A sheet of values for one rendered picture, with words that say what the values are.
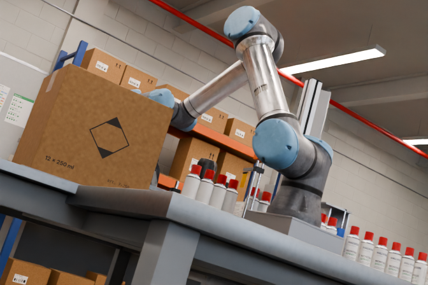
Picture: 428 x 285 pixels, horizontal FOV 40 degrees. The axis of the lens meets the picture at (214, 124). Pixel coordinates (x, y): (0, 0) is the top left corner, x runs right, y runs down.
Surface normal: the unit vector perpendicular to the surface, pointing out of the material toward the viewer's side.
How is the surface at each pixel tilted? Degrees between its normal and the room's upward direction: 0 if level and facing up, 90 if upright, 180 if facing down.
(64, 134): 90
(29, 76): 90
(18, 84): 90
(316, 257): 90
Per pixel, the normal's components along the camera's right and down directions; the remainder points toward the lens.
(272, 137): -0.56, -0.26
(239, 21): -0.60, -0.48
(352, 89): -0.78, -0.37
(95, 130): 0.51, -0.08
